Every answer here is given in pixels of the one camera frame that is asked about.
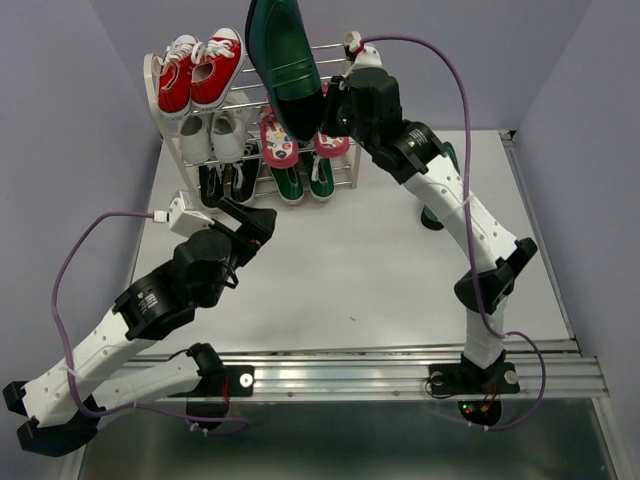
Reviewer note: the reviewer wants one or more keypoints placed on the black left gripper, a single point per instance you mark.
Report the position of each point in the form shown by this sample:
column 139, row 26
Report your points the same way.
column 259, row 226

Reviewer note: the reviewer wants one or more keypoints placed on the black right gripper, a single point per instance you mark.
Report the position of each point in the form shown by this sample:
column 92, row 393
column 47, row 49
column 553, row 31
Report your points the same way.
column 338, row 89

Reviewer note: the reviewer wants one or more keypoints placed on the green canvas sneaker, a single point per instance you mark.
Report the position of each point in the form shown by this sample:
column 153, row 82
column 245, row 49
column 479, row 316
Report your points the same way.
column 320, row 176
column 289, row 184

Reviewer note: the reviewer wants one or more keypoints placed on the pink green sandal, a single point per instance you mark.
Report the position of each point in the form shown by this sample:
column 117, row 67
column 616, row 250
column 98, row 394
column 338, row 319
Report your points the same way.
column 280, row 151
column 328, row 147

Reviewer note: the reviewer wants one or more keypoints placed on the dark green loafer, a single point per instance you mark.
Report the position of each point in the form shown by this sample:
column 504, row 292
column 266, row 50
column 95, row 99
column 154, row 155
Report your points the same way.
column 279, row 50
column 442, row 190

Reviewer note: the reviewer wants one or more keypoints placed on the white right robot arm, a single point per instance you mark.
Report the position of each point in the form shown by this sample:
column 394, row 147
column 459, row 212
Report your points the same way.
column 496, row 258

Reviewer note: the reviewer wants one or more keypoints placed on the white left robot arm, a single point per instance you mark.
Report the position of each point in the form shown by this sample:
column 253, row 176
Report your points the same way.
column 64, row 406

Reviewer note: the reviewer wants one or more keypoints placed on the cream metal shoe rack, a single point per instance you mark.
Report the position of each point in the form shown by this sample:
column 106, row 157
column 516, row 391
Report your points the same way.
column 345, row 168

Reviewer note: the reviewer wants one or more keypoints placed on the black canvas sneaker right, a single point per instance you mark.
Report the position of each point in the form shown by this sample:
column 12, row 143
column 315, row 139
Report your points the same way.
column 244, row 175

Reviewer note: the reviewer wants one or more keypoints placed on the black canvas sneaker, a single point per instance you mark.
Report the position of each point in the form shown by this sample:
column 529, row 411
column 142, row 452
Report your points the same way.
column 244, row 175
column 211, row 184

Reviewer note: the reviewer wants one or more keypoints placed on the black canvas sneaker left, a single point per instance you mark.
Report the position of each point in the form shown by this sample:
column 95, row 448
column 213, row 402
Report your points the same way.
column 211, row 184

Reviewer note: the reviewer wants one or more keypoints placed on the white sneaker right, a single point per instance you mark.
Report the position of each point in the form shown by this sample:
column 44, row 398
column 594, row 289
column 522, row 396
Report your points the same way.
column 229, row 128

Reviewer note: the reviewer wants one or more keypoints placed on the white sneaker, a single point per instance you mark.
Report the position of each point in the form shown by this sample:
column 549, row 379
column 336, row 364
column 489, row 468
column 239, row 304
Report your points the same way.
column 194, row 140
column 229, row 128

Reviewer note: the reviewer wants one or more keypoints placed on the white sneaker left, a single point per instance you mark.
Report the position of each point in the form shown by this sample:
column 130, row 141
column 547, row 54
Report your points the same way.
column 194, row 140

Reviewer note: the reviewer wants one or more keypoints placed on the red canvas sneaker right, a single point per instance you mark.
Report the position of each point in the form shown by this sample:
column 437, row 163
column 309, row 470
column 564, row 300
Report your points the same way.
column 216, row 64

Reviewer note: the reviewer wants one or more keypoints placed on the red canvas sneaker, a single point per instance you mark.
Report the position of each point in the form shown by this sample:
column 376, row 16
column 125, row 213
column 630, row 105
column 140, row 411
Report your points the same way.
column 174, row 73
column 216, row 64

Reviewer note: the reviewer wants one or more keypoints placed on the red canvas sneaker left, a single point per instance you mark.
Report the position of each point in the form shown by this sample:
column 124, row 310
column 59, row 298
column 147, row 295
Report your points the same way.
column 174, row 73

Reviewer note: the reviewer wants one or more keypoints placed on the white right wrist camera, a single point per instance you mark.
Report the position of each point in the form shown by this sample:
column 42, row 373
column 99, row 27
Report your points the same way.
column 361, row 57

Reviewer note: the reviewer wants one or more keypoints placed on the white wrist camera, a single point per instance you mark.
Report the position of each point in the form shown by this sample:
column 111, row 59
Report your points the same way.
column 183, row 218
column 361, row 57

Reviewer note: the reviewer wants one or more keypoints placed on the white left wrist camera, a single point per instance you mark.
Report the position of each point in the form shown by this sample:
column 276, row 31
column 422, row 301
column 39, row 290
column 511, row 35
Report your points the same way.
column 183, row 218

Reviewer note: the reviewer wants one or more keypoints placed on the aluminium mounting rail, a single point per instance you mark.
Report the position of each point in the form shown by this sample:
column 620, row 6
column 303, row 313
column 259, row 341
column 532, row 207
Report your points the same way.
column 396, row 374

